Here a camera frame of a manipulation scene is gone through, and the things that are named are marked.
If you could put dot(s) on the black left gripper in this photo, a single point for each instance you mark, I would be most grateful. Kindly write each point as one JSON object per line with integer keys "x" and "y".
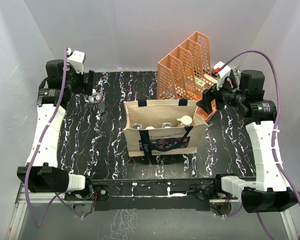
{"x": 84, "y": 88}

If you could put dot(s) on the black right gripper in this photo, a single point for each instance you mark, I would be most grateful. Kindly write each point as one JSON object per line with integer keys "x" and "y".
{"x": 205, "y": 102}

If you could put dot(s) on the beige pump bottle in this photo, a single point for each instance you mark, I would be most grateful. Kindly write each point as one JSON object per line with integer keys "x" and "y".
{"x": 185, "y": 121}

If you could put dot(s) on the large clear square bottle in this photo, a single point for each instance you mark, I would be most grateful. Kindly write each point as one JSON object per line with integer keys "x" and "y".
{"x": 167, "y": 125}

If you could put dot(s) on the cream canvas tote bag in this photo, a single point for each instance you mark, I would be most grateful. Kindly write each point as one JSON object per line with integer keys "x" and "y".
{"x": 162, "y": 141}

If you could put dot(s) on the small clear square bottle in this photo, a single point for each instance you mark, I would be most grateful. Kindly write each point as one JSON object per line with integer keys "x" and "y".
{"x": 137, "y": 126}

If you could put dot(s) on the cream round cap bottle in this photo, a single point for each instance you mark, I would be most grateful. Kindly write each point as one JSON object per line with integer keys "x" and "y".
{"x": 149, "y": 128}

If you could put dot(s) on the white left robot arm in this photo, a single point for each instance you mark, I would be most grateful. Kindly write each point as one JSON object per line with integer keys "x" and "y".
{"x": 41, "y": 173}

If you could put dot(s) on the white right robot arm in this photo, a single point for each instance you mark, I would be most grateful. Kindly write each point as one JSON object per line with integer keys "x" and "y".
{"x": 270, "y": 192}

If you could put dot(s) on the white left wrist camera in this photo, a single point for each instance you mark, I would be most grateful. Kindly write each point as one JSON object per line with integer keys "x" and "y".
{"x": 76, "y": 59}

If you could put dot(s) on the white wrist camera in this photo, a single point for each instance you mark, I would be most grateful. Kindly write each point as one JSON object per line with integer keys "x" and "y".
{"x": 222, "y": 74}
{"x": 76, "y": 59}

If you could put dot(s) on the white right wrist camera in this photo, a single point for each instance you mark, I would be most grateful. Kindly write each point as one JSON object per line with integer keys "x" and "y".
{"x": 222, "y": 74}

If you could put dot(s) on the aluminium table frame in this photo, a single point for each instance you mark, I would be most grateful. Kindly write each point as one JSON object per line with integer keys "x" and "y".
{"x": 95, "y": 145}

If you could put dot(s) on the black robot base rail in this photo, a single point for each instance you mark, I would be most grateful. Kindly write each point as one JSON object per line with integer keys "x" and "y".
{"x": 147, "y": 194}

